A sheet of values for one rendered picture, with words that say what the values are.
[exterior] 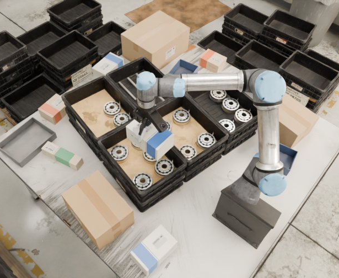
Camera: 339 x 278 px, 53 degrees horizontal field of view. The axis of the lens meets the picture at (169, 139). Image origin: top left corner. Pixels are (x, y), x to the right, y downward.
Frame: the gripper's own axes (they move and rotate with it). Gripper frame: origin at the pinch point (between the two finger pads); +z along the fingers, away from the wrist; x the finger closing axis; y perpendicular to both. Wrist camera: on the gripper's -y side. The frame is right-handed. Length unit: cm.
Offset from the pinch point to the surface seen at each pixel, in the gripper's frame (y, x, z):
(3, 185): 106, 53, 111
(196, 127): -2.2, -37.4, 28.4
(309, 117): -49, -88, 26
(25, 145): 69, 35, 40
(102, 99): 54, -15, 28
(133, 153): 12.0, 0.6, 28.3
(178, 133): 2.8, -26.6, 28.4
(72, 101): 64, 0, 25
